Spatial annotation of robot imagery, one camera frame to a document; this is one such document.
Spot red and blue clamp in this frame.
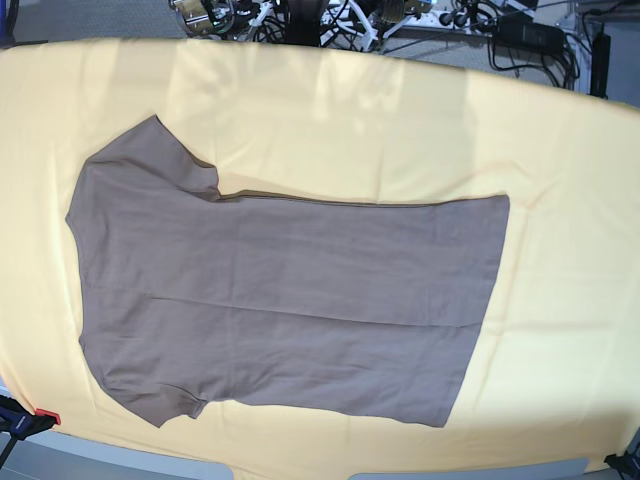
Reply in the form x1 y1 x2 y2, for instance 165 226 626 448
1 396 60 441

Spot black power adapter box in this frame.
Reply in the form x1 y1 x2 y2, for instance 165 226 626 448
492 17 565 55

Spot black clamp right corner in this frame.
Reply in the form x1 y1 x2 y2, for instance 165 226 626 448
604 451 640 480

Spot brown T-shirt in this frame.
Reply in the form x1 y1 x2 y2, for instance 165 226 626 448
66 117 510 428

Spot white power strip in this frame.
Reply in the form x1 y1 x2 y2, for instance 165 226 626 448
322 3 497 35

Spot yellow table cloth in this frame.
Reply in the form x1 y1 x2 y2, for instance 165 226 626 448
1 39 639 479

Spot metallic robot base parts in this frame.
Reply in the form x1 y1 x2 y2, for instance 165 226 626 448
168 0 235 36

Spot black dark stand column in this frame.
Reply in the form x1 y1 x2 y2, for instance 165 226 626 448
283 0 324 47

